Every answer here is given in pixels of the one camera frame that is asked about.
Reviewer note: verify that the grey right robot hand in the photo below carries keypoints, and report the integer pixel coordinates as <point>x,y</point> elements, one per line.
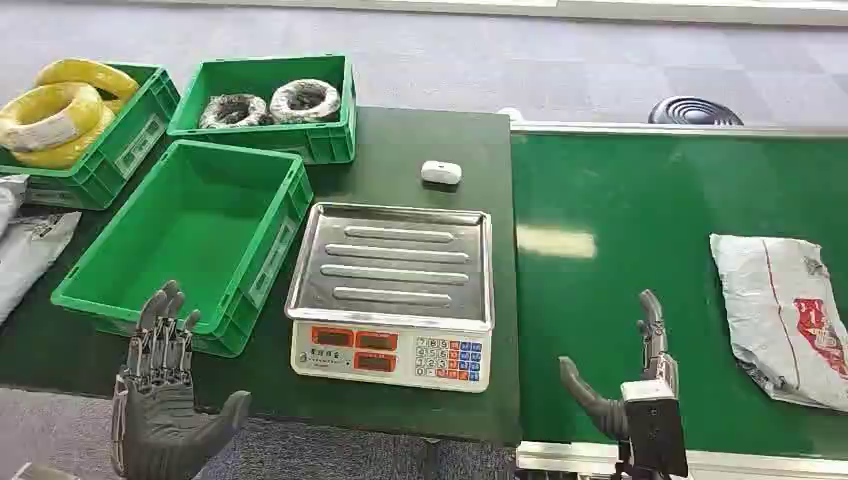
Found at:
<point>652,430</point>

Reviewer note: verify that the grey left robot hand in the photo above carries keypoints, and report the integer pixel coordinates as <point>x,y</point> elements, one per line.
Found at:
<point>162,424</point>

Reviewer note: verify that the grey parcel bag red print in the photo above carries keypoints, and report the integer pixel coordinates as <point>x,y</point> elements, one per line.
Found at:
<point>768,305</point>

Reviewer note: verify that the empty green plastic crate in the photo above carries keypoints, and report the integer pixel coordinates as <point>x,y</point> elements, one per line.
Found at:
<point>185,238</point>

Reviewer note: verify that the grey plastic parcel bag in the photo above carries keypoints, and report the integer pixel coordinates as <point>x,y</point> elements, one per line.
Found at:
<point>10,199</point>
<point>26,258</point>

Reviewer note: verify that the green conveyor belt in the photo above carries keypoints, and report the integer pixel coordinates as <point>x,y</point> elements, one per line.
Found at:
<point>609,199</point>

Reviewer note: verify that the white electronic weighing scale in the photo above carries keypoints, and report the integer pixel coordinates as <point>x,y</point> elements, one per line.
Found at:
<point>394,265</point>

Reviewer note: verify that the green crate with yellow coils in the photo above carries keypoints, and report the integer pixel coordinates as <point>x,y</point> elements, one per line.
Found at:
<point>132,142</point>

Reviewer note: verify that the black round ribbed object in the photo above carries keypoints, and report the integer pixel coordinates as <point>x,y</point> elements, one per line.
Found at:
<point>694,112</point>

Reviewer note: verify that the small white plastic device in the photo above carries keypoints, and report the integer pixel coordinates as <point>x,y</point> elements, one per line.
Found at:
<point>441,172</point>

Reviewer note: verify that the green crate with black coils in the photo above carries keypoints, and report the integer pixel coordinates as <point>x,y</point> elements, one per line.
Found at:
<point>265,69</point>

